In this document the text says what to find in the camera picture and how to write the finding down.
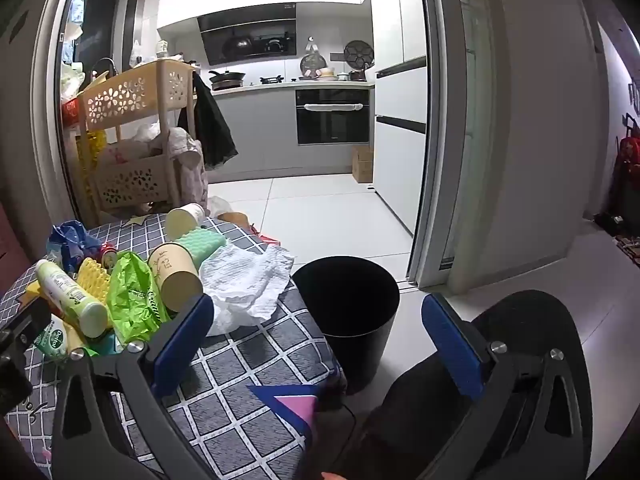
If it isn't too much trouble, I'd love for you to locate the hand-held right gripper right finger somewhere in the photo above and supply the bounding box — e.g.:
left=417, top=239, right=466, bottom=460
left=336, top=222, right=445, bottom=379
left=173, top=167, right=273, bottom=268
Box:
left=421, top=292, right=596, bottom=480

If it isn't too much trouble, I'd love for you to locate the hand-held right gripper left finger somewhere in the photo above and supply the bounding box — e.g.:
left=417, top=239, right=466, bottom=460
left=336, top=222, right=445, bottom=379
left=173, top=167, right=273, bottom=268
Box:
left=50, top=292, right=221, bottom=480

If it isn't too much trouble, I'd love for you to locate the green plastic drink bottle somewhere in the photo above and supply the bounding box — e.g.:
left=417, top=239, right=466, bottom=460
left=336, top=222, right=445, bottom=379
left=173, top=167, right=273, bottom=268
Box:
left=36, top=259, right=110, bottom=339

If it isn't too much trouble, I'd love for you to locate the black trash bin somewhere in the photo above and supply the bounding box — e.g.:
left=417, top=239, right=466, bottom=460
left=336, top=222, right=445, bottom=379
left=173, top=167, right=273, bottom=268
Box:
left=291, top=256, right=401, bottom=395

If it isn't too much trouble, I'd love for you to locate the green wavy sponge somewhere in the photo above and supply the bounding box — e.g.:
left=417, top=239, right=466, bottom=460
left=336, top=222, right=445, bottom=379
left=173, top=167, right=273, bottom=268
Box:
left=177, top=227, right=227, bottom=271

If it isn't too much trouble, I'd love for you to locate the green white wipes packet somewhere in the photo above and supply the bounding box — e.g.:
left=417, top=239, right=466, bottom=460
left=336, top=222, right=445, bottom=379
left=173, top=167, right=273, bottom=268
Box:
left=34, top=315, right=71, bottom=364

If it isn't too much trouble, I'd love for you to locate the green plastic bag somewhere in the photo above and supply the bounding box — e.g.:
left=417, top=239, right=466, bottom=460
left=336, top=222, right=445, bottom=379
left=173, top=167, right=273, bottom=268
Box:
left=106, top=251, right=172, bottom=349

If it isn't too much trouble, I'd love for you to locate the beige printed paper cup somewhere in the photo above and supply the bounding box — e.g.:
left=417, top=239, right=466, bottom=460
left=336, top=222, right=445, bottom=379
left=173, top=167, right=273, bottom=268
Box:
left=147, top=241, right=204, bottom=314

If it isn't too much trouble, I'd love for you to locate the maroon sofa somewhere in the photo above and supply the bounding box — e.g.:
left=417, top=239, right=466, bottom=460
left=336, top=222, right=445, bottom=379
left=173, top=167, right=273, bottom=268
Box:
left=0, top=200, right=32, bottom=287

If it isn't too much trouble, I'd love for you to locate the person's dark trouser leg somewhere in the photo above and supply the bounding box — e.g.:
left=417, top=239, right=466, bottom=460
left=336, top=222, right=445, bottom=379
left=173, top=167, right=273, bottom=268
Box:
left=320, top=290, right=587, bottom=480

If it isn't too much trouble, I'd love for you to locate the yellow sponge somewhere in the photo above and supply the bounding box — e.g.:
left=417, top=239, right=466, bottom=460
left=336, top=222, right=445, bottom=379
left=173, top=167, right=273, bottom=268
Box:
left=75, top=257, right=111, bottom=306

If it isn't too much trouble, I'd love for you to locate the white paper towel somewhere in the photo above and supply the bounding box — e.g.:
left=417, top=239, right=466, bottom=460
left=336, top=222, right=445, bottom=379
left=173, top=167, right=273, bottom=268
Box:
left=200, top=244, right=296, bottom=337

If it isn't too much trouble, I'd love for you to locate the blue plastic bag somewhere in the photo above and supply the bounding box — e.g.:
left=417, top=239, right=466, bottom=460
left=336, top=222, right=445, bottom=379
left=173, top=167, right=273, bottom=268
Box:
left=46, top=220, right=104, bottom=274

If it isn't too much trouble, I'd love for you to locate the plain beige paper cup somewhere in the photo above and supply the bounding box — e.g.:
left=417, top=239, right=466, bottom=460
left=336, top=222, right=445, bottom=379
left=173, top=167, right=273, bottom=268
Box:
left=166, top=203, right=207, bottom=240

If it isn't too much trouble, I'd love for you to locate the pale cloth bag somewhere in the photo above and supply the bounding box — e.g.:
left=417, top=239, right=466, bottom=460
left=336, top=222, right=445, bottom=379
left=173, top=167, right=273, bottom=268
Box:
left=167, top=127, right=209, bottom=211

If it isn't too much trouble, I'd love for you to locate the yellow plastic bag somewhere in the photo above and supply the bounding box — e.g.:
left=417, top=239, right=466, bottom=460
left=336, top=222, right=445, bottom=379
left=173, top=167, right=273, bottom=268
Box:
left=80, top=130, right=109, bottom=162

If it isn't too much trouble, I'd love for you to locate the white refrigerator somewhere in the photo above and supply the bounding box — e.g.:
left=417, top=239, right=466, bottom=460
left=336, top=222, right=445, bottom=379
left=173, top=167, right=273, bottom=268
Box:
left=372, top=57, right=431, bottom=239

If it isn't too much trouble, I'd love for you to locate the cardboard box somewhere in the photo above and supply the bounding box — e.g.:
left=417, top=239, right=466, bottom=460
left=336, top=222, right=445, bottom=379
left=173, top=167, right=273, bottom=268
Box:
left=351, top=146, right=375, bottom=184

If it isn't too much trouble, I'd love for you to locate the black hanging cloth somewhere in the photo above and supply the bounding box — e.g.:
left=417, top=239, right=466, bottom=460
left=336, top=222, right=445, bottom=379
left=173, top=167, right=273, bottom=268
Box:
left=177, top=72, right=239, bottom=170

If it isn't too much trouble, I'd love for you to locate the grey kitchen counter cabinet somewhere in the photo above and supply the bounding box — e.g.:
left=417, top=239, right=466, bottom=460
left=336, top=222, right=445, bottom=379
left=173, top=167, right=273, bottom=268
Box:
left=204, top=82, right=376, bottom=172

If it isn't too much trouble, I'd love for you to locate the beige plastic storage cart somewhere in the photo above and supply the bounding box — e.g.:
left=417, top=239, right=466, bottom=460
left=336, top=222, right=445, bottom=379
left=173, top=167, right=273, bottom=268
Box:
left=75, top=59, right=201, bottom=212

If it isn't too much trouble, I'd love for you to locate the black built-in oven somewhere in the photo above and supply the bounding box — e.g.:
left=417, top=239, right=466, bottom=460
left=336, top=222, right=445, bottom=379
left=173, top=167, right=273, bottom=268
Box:
left=295, top=88, right=372, bottom=147

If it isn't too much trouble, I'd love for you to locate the red hanging bag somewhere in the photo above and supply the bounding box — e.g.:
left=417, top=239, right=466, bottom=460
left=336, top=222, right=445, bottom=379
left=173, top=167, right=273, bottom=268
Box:
left=617, top=135, right=640, bottom=202

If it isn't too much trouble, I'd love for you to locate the black wok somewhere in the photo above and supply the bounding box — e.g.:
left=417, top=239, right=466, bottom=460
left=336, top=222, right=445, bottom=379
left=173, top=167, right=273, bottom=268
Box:
left=209, top=70, right=247, bottom=91

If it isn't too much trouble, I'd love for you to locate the round dark trivet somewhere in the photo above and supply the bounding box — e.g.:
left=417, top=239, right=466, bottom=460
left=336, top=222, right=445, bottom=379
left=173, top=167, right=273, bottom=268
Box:
left=345, top=40, right=375, bottom=69

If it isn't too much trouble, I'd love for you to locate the black range hood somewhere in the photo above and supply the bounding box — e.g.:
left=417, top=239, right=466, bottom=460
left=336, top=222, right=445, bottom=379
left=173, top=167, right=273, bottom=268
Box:
left=196, top=2, right=297, bottom=66

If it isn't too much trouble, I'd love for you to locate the grey sliding door frame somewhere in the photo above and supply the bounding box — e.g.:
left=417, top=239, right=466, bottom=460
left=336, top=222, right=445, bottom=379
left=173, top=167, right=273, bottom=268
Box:
left=407, top=0, right=497, bottom=292

